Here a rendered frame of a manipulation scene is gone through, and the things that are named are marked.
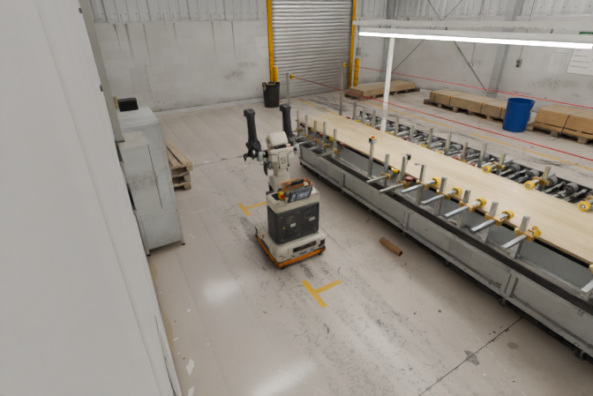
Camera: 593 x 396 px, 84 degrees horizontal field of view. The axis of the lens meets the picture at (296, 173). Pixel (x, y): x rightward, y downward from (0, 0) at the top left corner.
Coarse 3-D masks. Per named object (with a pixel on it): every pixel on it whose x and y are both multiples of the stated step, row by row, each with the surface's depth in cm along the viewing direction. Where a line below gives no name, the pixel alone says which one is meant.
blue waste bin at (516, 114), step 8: (512, 104) 749; (520, 104) 736; (528, 104) 732; (512, 112) 754; (520, 112) 743; (528, 112) 741; (504, 120) 780; (512, 120) 759; (520, 120) 750; (528, 120) 756; (504, 128) 782; (512, 128) 765; (520, 128) 759
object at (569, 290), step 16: (336, 160) 458; (416, 208) 348; (448, 224) 316; (464, 240) 304; (480, 240) 292; (496, 256) 280; (512, 256) 270; (528, 272) 259; (560, 288) 241; (576, 304) 234; (592, 304) 227
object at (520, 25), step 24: (360, 24) 403; (384, 24) 371; (408, 24) 343; (432, 24) 319; (456, 24) 298; (480, 24) 280; (504, 24) 264; (528, 24) 250; (552, 24) 236; (576, 24) 225; (384, 96) 485; (384, 120) 498
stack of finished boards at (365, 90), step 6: (372, 84) 1154; (378, 84) 1153; (384, 84) 1151; (390, 84) 1150; (396, 84) 1148; (402, 84) 1147; (408, 84) 1150; (414, 84) 1164; (354, 90) 1090; (360, 90) 1065; (366, 90) 1062; (372, 90) 1072; (378, 90) 1083; (384, 90) 1099; (390, 90) 1113; (396, 90) 1129
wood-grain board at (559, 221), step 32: (320, 128) 524; (352, 128) 521; (384, 160) 406; (416, 160) 405; (448, 160) 403; (480, 192) 329; (512, 192) 328; (512, 224) 280; (544, 224) 279; (576, 224) 278; (576, 256) 244
